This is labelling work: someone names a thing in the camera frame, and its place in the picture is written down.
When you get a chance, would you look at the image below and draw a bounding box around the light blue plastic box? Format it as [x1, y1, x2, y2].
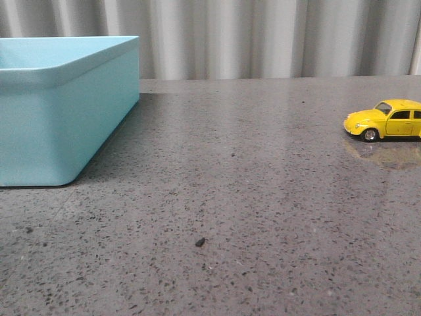
[1, 36, 139, 187]

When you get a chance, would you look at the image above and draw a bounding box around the yellow toy beetle car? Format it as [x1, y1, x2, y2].
[343, 99, 420, 142]

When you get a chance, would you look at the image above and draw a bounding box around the white pleated curtain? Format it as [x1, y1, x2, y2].
[1, 1, 420, 80]

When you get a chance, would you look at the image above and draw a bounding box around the small black debris piece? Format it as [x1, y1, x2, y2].
[195, 238, 206, 247]

